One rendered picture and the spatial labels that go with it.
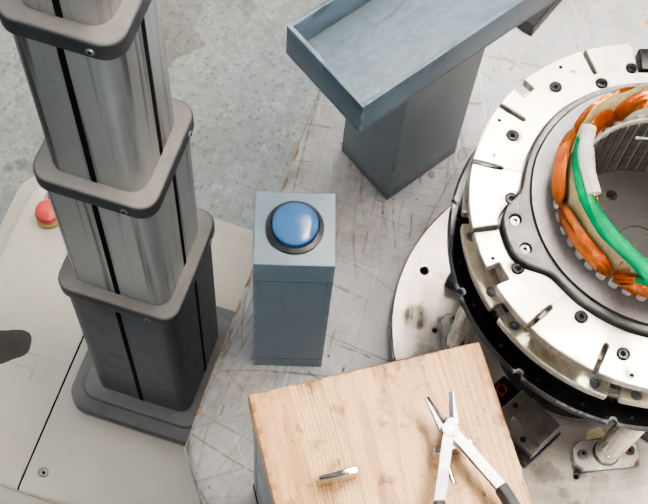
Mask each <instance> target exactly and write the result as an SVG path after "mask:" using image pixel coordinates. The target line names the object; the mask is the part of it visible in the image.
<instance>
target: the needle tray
mask: <svg viewBox="0 0 648 504"><path fill-rule="evenodd" d="M554 1H555V0H326V1H325V2H323V3H322V4H320V5H318V6H317V7H315V8H314V9H312V10H310V11H309V12H307V13H306V14H304V15H303V16H301V17H299V18H298V19H296V20H295V21H293V22H291V23H290V24H288V25H287V37H286V54H287V55H288V56H289V57H290V58H291V59H292V60H293V61H294V62H295V64H296V65H297V66H298V67H299V68H300V69H301V70H302V71H303V72H304V73H305V74H306V76H307V77H308V78H309V79H310V80H311V81H312V82H313V83H314V84H315V85H316V86H317V88H318V89H319V90H320V91H321V92H322V93H323V94H324V95H325V96H326V97H327V99H328V100H329V101H330V102H331V103H332V104H333V105H334V106H335V107H336V108H337V109H338V111H339V112H340V113H341V114H342V115H343V116H344V117H345V126H344V134H343V142H342V151H343V152H344V153H345V155H346V156H347V157H348V158H349V159H350V160H351V161H352V162H353V163H354V165H355V166H356V167H357V168H358V169H359V170H360V171H361V172H362V173H363V175H364V176H365V177H366V178H367V179H368V180H369V181H370V182H371V183H372V185H373V186H374V187H375V188H376V189H377V190H378V191H379V192H380V193H381V194H382V196H383V197H384V198H385V199H386V200H388V199H389V198H391V197H392V196H394V195H395V194H397V193H398V192H399V191H401V190H402V189H404V188H405V187H407V186H408V185H409V184H411V183H412V182H414V181H415V180H416V179H418V178H419V177H421V176H422V175H424V174H425V173H426V172H428V171H429V170H431V169H432V168H433V167H435V166H436V165H438V164H439V163H441V162H442V161H443V160H445V159H446V158H448V157H449V156H451V155H452V154H453V153H454V152H455V149H456V146H457V142H458V139H459V135H460V132H461V128H462V125H463V122H464V118H465V115H466V111H467V108H468V105H469V101H470V98H471V94H472V91H473V88H474V84H475V81H476V77H477V74H478V71H479V67H480V64H481V60H482V57H483V54H484V50H485V48H486V47H487V46H489V45H490V44H492V43H493V42H495V41H496V40H498V39H499V38H501V37H502V36H504V35H505V34H507V33H508V32H510V31H511V30H513V29H514V28H516V27H517V26H519V25H520V24H521V23H523V22H524V21H526V20H527V19H529V18H530V17H532V16H533V15H535V14H536V13H538V12H539V11H541V10H542V9H544V8H545V7H547V6H548V5H550V4H551V3H552V2H554Z"/></svg>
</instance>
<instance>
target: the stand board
mask: <svg viewBox="0 0 648 504"><path fill-rule="evenodd" d="M449 391H453V392H454V398H455V403H456V409H457V415H458V420H459V425H458V429H459V430H460V432H461V433H462V434H463V435H464V436H465V437H466V438H467V439H472V441H473V446H474V447H475V449H476V450H477V451H478V452H479V453H480V454H481V455H482V457H483V458H484V459H485V460H486V461H487V462H488V463H489V465H490V466H491V467H492V468H493V469H494V470H495V471H496V472H497V474H498V475H499V476H500V477H501V478H502V479H503V480H504V482H507V483H508V485H509V486H510V488H511V489H512V491H513V492H514V494H515V496H516V497H517V499H518V500H519V502H520V504H533V502H532V499H531V496H530V493H529V490H528V487H527V484H526V481H525V478H524V475H523V472H522V469H521V466H520V463H519V460H518V457H517V454H516V451H515V448H514V445H513V442H512V439H511V436H510V433H509V430H508V427H507V424H506V421H505V418H504V415H503V411H502V408H501V405H500V402H499V399H498V396H497V393H496V390H495V387H494V384H493V381H492V378H491V375H490V372H489V369H488V366H487V363H486V360H485V357H484V354H483V351H482V348H481V345H480V343H479V342H475V343H471V344H466V345H462V346H458V347H453V348H449V349H445V350H440V351H436V352H432V353H427V354H423V355H419V356H414V357H410V358H406V359H401V360H397V361H393V362H388V363H384V364H380V365H375V366H371V367H367V368H362V369H358V370H354V371H349V372H345V373H341V374H336V375H332V376H328V377H323V378H319V379H315V380H310V381H306V382H302V383H297V384H293V385H289V386H284V387H280V388H276V389H271V390H267V391H263V392H258V393H254V394H250V395H249V396H248V406H249V410H250V414H251V418H252V422H253V427H254V431H255V435H256V439H257V443H258V447H259V451H260V455H261V460H262V464H263V468H264V472H265V476H266V480H267V484H268V488H269V493H270V497H271V501H272V504H433V498H434V491H435V484H436V477H437V470H438V463H439V459H434V460H433V459H432V456H431V453H432V451H433V449H434V447H438V446H441V442H442V433H441V429H440V430H438V428H437V425H436V423H435V421H434V419H433V417H432V414H431V412H430V410H429V408H428V405H427V403H426V401H425V397H428V396H429V397H430V399H431V400H432V402H433V404H434V405H435V407H436V408H437V410H438V412H439V413H440V415H441V416H442V418H443V420H444V419H445V417H449V396H448V392H449ZM450 465H451V469H452V472H453V475H454V478H455V481H456V483H457V484H455V485H452V483H451V481H450V478H449V475H448V482H447V489H446V496H445V502H446V504H502V503H501V501H500V499H499V498H498V496H497V495H496V493H495V491H496V490H495V489H494V488H493V487H492V486H491V485H490V484H489V482H488V481H487V480H486V479H485V478H484V477H483V476H482V474H481V473H480V472H479V471H478V470H477V469H476V468H475V466H474V465H473V464H472V463H471V462H470V461H469V459H468V458H467V457H466V456H465V455H464V454H463V453H459V454H455V455H451V460H450ZM355 466H356V467H357V469H358V475H357V478H356V479H353V480H349V481H345V482H340V483H336V484H332V485H328V486H324V487H320V488H319V487H318V484H317V479H318V476H319V475H322V474H327V473H331V472H335V471H339V470H343V469H347V468H351V467H355Z"/></svg>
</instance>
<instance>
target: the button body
mask: <svg viewBox="0 0 648 504"><path fill-rule="evenodd" d="M287 201H302V202H305V203H308V204H310V205H312V206H313V207H314V208H316V209H317V210H318V211H319V213H320V214H321V216H322V218H323V221H324V234H323V238H322V240H321V242H320V243H319V244H318V245H317V246H316V247H315V248H314V249H313V250H311V251H309V252H307V253H304V254H299V255H292V254H287V253H284V252H281V251H279V250H278V249H276V248H275V247H274V246H273V245H272V244H271V243H270V241H269V239H268V237H267V234H266V221H267V218H268V216H269V214H270V212H271V211H272V210H273V209H274V208H275V207H276V206H278V205H279V204H281V203H284V202H287ZM335 266H336V194H330V193H299V192H267V191H256V192H255V215H254V242H253V348H254V365H274V366H313V367H321V366H322V360H323V352H324V345H325V338H326V331H327V324H328V317H329V309H330V302H331V295H332V288H333V281H334V274H335Z"/></svg>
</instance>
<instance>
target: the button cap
mask: <svg viewBox="0 0 648 504"><path fill-rule="evenodd" d="M318 228H319V221H318V217H317V215H316V213H315V212H314V211H313V210H312V209H311V208H310V207H309V206H307V205H305V204H302V203H288V204H285V205H283V206H281V207H280V208H279V209H278V210H277V211H276V212H275V214H274V215H273V218H272V233H273V235H274V237H275V239H276V240H277V241H278V242H279V243H280V244H282V245H283V246H286V247H288V248H302V247H305V246H307V245H309V244H310V243H312V242H313V241H314V239H315V238H316V236H317V234H318Z"/></svg>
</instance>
